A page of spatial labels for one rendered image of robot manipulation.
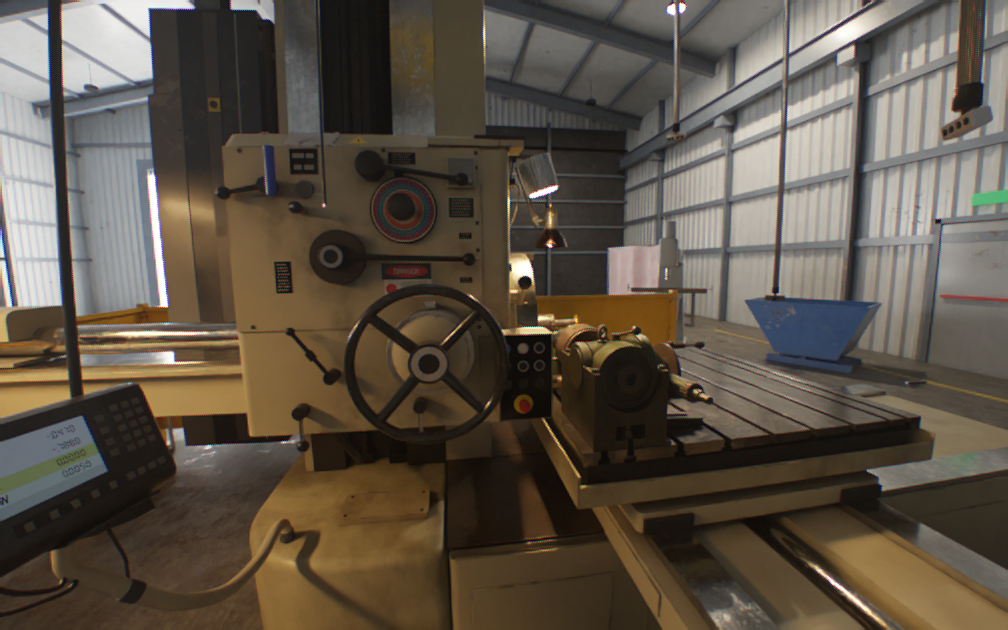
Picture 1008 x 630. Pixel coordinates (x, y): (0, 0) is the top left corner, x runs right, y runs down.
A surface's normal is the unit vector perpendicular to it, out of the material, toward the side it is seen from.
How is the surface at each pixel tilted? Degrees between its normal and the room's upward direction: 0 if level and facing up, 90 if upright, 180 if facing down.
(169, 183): 90
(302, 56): 90
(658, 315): 90
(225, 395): 90
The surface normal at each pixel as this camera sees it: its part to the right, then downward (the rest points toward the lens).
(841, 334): -0.80, 0.08
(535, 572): 0.14, 0.12
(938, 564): -0.99, 0.03
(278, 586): -0.29, 0.12
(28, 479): 0.93, -0.33
